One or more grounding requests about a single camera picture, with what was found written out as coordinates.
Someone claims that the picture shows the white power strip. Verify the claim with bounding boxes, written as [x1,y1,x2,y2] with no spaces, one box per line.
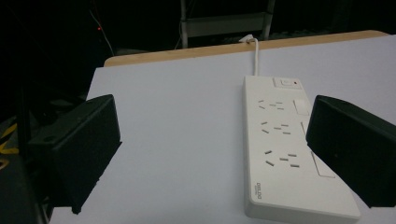
[242,75,362,224]

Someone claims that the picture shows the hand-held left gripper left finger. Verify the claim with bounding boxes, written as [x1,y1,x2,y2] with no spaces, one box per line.
[27,93,122,215]

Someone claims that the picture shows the metal stand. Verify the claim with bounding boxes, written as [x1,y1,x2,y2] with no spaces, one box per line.
[179,0,276,49]

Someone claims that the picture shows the thin white cable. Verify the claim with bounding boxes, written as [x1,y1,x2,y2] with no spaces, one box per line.
[89,8,116,57]

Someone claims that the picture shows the white power strip cable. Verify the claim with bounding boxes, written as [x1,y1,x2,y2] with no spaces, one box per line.
[238,34,261,77]

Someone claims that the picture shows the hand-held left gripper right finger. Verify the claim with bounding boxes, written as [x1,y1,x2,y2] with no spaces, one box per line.
[305,94,396,209]

